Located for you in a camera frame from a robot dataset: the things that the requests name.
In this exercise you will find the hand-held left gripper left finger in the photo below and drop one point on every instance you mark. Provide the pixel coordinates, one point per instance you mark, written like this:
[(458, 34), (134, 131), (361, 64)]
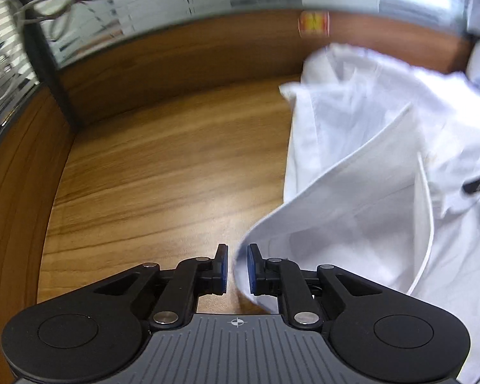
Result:
[(223, 268)]

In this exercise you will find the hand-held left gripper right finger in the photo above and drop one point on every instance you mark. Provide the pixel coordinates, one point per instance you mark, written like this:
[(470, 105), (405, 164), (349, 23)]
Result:
[(251, 268)]

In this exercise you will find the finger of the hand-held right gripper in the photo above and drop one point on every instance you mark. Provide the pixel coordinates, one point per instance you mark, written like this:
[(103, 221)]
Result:
[(478, 186)]

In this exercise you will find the white shirt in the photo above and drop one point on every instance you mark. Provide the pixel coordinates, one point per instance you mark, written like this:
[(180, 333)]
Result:
[(364, 148)]

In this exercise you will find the red yellow sticker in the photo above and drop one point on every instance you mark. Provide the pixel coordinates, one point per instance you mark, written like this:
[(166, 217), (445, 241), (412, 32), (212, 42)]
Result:
[(314, 24)]

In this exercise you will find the black partition post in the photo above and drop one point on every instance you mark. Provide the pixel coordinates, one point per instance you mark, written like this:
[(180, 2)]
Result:
[(44, 56)]

